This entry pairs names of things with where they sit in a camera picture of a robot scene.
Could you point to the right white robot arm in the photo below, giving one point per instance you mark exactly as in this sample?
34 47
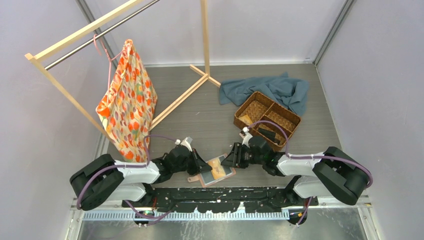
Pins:
328 173

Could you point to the yellow credit card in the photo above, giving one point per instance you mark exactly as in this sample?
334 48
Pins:
218 171

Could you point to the pink clothes hanger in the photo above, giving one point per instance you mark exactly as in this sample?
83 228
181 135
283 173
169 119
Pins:
109 58

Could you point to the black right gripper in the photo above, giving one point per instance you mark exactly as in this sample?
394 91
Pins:
235 158

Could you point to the orange floral hanging garment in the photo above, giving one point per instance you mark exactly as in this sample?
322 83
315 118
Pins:
127 109

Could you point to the woven wicker divided basket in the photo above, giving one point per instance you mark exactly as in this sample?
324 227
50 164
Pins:
261 108

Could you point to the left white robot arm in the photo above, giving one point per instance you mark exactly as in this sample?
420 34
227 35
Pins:
106 179

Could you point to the orange credit card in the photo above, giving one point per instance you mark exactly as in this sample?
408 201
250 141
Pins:
246 120

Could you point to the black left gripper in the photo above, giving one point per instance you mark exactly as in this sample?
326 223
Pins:
199 164

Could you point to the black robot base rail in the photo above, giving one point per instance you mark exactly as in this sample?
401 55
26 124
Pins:
219 199

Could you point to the blue-grey crumpled cloth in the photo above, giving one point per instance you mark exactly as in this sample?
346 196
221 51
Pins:
291 93

